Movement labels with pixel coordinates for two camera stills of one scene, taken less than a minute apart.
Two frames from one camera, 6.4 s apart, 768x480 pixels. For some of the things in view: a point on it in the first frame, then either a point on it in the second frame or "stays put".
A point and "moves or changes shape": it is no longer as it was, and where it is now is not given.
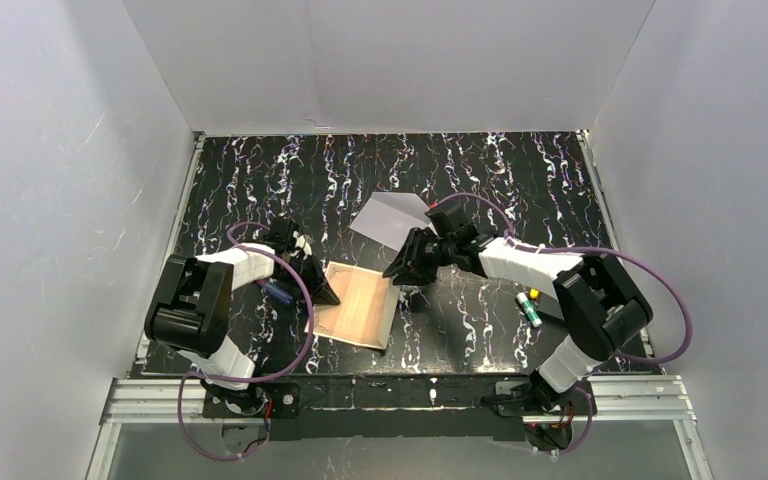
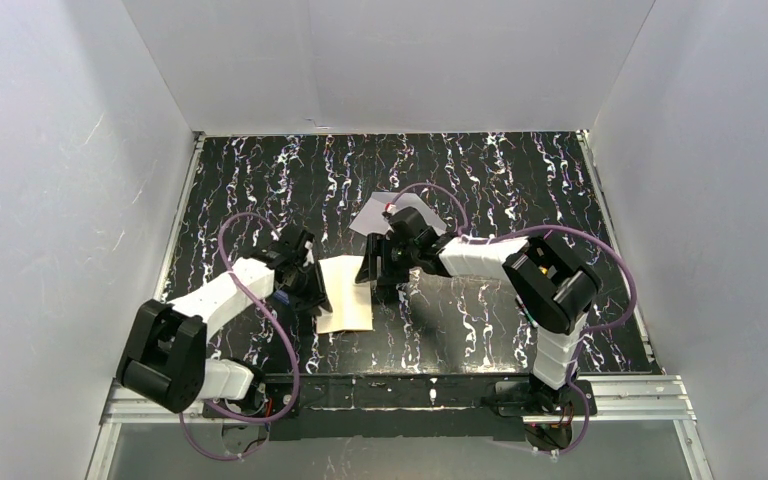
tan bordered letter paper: [367, 306] moves or changes shape
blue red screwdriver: [275, 291] stays put
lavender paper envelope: [390, 218] stays put
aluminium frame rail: [661, 401] stays put
